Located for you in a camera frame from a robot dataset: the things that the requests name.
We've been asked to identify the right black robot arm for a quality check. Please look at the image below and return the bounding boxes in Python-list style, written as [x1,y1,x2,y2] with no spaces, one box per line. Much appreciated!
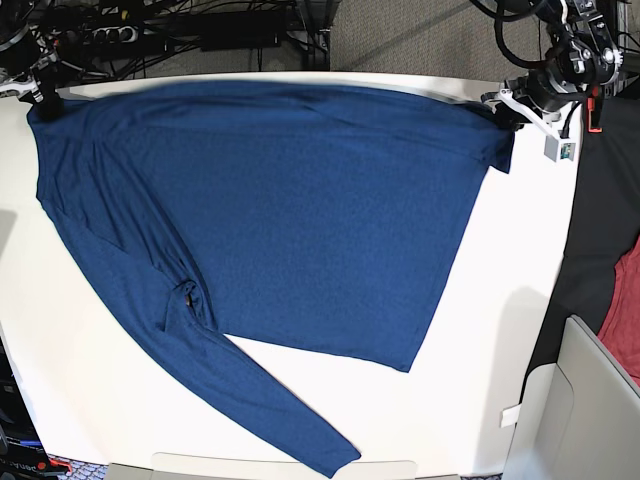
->
[1,1,64,121]

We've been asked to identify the dark grey cloth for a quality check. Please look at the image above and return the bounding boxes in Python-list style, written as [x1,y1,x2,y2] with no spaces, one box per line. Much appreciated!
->
[526,95,639,374]

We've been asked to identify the red black clamp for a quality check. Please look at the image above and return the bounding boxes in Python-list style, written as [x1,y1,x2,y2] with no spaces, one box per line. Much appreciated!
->
[586,95,604,134]

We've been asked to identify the red cloth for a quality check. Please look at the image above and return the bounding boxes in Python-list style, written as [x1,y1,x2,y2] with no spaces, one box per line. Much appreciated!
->
[598,245,640,384]

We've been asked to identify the grey plastic bin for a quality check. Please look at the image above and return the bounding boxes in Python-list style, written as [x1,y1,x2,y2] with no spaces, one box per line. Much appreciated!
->
[503,316,639,480]

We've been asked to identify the black aluminium frame post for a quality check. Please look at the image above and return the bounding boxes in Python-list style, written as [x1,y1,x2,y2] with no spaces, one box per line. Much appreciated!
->
[296,0,335,71]

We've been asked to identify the white power strip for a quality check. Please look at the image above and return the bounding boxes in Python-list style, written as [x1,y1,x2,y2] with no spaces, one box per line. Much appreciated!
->
[91,26,138,44]

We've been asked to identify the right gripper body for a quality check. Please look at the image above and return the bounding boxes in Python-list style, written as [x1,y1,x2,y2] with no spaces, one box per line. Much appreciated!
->
[1,39,60,103]

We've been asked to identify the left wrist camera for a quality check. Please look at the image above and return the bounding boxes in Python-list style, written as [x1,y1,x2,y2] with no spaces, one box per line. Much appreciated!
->
[544,136,576,162]

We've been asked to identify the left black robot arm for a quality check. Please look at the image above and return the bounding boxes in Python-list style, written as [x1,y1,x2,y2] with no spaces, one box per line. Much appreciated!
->
[472,1,623,140]

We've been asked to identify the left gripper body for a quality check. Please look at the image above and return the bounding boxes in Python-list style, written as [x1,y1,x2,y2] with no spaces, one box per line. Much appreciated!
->
[481,67,590,135]

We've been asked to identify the black box with label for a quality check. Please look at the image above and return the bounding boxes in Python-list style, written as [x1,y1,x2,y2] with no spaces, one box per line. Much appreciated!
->
[1,347,47,479]

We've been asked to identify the blue long-sleeve shirt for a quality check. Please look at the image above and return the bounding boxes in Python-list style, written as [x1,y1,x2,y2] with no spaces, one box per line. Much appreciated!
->
[28,81,514,477]

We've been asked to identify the small red clamp bottom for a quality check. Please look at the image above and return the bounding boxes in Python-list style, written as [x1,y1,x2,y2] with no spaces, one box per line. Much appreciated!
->
[37,458,73,475]

